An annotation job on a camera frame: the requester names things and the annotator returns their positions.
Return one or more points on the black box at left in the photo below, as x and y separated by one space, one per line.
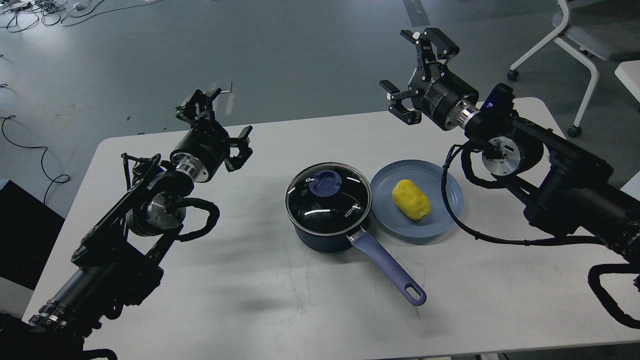
28 232

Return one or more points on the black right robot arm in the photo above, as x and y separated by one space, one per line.
564 187

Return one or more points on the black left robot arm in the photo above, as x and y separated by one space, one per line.
118 260

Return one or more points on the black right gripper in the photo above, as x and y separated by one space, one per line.
434 90

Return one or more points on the yellow potato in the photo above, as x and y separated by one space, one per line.
410 200

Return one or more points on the white table corner right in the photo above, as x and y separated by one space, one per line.
628 72

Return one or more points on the white office chair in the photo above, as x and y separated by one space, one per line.
606 29

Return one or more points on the dark blue saucepan purple handle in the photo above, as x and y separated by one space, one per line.
360 238

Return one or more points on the glass pot lid blue knob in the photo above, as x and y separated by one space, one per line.
328 199

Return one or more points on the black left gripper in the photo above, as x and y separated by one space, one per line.
204 148

